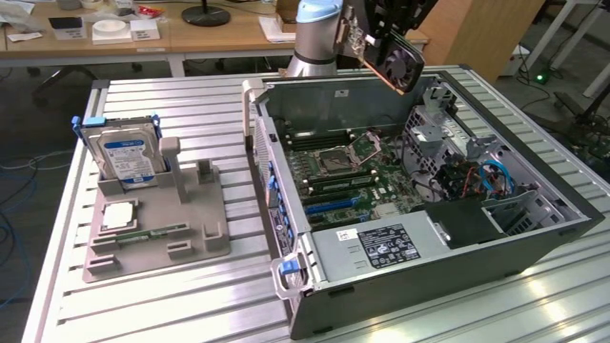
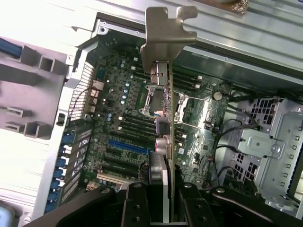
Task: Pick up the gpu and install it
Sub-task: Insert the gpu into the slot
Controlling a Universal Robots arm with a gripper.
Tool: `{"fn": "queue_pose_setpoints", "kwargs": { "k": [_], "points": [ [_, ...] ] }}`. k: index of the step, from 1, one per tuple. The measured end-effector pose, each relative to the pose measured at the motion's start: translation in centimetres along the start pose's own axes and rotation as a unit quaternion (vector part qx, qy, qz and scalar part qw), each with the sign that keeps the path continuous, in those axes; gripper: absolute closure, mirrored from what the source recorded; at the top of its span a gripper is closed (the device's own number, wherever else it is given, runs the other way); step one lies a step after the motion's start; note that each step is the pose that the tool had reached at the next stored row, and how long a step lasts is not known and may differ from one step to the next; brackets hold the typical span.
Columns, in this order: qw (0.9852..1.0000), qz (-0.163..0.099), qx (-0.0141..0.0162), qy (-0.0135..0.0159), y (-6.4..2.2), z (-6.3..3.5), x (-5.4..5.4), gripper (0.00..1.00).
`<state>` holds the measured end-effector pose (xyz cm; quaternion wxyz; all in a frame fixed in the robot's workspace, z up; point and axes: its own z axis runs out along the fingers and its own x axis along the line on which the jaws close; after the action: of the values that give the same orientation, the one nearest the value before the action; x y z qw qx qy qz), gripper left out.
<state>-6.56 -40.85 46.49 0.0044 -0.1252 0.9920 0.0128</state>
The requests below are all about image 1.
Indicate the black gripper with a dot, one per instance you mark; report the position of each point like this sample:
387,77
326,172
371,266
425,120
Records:
395,18

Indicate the graphics card with black fan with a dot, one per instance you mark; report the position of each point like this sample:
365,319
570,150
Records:
398,66

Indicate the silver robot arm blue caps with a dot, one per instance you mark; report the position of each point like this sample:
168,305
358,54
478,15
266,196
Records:
314,39

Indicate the wooden cabinet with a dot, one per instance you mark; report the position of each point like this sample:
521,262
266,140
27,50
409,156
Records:
481,35

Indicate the brown cardboard box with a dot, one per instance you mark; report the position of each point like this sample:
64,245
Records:
286,10

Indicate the white paper stack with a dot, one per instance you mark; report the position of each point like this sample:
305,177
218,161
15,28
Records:
277,32

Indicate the silver socket cover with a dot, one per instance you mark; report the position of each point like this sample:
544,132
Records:
366,134

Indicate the silver drive cage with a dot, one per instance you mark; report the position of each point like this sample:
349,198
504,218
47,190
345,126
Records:
429,134

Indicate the wooden desk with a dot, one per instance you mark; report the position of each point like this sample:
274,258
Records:
214,39

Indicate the black round monitor base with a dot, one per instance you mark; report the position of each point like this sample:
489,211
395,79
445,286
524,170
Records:
206,16

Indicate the CPU socket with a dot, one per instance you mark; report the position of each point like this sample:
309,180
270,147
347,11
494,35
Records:
335,160

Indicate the green motherboard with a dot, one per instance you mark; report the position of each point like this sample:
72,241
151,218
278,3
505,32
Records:
381,194

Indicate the red packet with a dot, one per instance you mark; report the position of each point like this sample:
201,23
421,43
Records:
148,11

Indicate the plain white box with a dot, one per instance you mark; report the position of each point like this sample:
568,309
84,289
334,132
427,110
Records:
144,30

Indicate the blue expansion slot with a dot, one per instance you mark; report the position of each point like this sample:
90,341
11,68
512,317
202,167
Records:
329,208

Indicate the black plastic shroud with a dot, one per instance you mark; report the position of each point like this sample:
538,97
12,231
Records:
465,223

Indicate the white box with round hollow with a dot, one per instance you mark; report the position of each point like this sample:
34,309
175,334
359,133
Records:
111,34

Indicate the grey power supply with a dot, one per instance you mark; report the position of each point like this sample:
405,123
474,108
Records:
353,250

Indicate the grey parts rack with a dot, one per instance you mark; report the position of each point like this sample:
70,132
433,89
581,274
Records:
201,203

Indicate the hard disk in blue carrier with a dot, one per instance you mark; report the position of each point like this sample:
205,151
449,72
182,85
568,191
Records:
126,157

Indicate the white box with black top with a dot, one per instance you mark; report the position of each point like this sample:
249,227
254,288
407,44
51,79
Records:
67,28

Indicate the black chair base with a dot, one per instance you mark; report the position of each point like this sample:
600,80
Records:
62,76

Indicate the blue case latch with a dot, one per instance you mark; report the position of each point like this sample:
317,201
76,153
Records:
289,267

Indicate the open black PC case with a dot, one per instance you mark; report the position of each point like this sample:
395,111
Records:
429,278

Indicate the white paper label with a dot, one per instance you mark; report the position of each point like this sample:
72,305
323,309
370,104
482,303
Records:
24,36

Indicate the silver CPU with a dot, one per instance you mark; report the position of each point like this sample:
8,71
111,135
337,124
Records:
118,216

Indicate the white table frame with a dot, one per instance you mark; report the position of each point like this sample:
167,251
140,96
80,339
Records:
548,35

